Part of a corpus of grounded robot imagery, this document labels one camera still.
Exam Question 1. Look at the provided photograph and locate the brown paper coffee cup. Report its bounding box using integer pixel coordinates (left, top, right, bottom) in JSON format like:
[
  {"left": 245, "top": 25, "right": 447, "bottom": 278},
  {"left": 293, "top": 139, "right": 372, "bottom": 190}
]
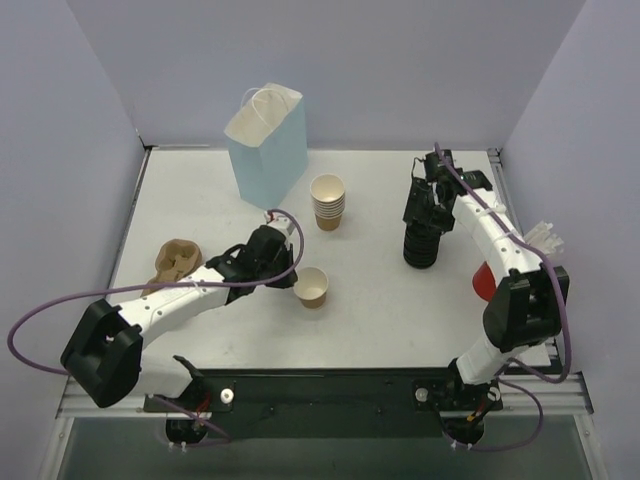
[{"left": 293, "top": 267, "right": 329, "bottom": 309}]

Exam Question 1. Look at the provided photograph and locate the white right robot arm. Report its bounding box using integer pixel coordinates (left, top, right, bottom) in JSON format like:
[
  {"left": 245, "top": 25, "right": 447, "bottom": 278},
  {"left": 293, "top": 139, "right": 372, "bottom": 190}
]
[{"left": 403, "top": 149, "right": 569, "bottom": 408}]

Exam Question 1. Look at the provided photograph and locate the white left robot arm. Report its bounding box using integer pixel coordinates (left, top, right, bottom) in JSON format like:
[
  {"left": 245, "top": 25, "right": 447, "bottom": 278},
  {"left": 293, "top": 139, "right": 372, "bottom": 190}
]
[{"left": 61, "top": 217, "right": 297, "bottom": 411}]

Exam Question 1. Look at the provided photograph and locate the stack of black lids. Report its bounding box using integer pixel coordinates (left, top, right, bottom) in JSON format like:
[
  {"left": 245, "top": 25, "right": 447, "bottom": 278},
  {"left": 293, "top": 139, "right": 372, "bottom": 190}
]
[{"left": 403, "top": 224, "right": 442, "bottom": 269}]

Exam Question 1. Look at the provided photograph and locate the stack of brown paper cups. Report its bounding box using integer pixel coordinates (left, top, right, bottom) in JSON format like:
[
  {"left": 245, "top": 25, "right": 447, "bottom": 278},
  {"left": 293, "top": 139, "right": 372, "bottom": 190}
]
[{"left": 310, "top": 174, "right": 346, "bottom": 231}]

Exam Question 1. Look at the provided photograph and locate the brown cardboard cup carrier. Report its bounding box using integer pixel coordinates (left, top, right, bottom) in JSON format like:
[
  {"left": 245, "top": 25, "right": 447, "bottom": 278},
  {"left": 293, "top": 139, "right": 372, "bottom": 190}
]
[{"left": 140, "top": 239, "right": 203, "bottom": 297}]

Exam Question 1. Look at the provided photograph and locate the red plastic cup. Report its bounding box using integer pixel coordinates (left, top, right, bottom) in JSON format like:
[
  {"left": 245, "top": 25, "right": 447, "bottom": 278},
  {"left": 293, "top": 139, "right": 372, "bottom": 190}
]
[{"left": 472, "top": 262, "right": 497, "bottom": 302}]

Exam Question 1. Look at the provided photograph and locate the light blue paper bag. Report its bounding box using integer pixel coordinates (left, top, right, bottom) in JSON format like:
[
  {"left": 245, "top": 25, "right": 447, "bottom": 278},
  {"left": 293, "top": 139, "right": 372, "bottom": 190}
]
[{"left": 224, "top": 83, "right": 308, "bottom": 210}]

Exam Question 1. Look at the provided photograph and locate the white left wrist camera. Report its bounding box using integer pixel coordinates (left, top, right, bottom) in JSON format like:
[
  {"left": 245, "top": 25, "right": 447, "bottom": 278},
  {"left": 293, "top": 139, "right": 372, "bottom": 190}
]
[{"left": 264, "top": 211, "right": 295, "bottom": 237}]

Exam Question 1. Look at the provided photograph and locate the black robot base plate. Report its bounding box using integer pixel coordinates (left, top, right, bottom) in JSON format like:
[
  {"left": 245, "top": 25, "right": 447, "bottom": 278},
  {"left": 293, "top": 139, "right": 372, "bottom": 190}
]
[{"left": 144, "top": 367, "right": 503, "bottom": 442}]

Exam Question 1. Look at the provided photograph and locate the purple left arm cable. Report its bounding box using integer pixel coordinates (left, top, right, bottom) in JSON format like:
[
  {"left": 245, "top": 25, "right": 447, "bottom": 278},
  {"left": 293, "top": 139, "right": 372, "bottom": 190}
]
[{"left": 9, "top": 207, "right": 306, "bottom": 446}]

